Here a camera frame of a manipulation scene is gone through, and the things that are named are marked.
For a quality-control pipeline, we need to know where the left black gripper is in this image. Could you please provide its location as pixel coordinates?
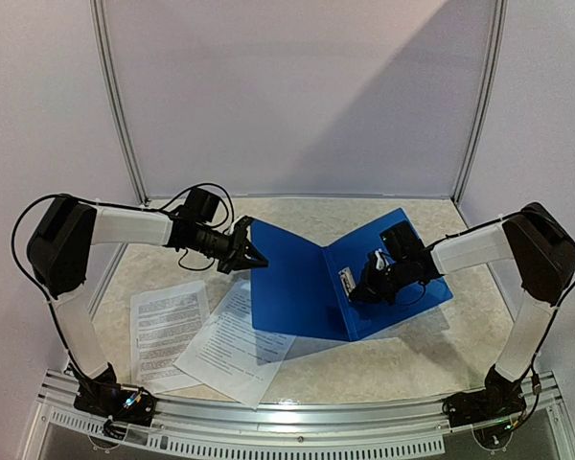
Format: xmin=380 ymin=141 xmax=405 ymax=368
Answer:
xmin=193 ymin=224 xmax=269 ymax=274

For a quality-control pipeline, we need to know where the blue plastic folder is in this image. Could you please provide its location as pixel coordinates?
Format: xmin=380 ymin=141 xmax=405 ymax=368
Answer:
xmin=250 ymin=208 xmax=453 ymax=341

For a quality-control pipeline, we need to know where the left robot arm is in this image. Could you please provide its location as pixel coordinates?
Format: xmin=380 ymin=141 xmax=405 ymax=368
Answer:
xmin=21 ymin=182 xmax=268 ymax=416

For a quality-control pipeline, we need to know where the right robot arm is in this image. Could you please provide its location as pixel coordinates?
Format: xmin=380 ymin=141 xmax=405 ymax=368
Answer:
xmin=349 ymin=202 xmax=575 ymax=382

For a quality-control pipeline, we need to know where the metal folder clip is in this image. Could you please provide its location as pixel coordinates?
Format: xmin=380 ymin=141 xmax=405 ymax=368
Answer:
xmin=339 ymin=267 xmax=357 ymax=297

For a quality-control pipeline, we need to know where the right printed paper sheet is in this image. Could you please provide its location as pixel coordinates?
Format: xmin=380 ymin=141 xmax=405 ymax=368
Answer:
xmin=174 ymin=280 xmax=295 ymax=409

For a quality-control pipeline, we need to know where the printed paper sheet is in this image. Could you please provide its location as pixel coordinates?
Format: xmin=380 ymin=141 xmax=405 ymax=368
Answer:
xmin=174 ymin=280 xmax=295 ymax=409
xmin=130 ymin=281 xmax=210 ymax=394

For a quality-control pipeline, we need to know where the left printed paper sheet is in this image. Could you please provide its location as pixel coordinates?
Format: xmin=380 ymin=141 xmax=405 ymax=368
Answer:
xmin=130 ymin=281 xmax=210 ymax=394

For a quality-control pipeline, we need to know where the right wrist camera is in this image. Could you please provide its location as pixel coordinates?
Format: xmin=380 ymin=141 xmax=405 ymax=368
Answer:
xmin=374 ymin=249 xmax=392 ymax=272

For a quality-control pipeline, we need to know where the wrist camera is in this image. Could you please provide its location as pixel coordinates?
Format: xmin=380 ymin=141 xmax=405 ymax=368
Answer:
xmin=374 ymin=249 xmax=392 ymax=272
xmin=233 ymin=216 xmax=255 ymax=232

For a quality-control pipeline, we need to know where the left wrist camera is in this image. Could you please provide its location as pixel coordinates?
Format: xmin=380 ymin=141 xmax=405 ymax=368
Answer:
xmin=233 ymin=216 xmax=255 ymax=232

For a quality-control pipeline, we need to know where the aluminium front rail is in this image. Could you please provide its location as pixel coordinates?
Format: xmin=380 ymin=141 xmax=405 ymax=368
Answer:
xmin=24 ymin=371 xmax=575 ymax=459

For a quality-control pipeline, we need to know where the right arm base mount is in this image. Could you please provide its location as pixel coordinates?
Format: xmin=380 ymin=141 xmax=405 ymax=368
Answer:
xmin=442 ymin=363 xmax=541 ymax=451

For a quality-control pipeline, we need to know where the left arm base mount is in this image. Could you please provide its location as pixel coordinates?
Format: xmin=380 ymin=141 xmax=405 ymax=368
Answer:
xmin=72 ymin=364 xmax=157 ymax=427

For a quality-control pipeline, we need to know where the right aluminium frame post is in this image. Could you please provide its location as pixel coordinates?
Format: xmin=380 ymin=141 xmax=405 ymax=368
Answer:
xmin=451 ymin=0 xmax=507 ymax=207

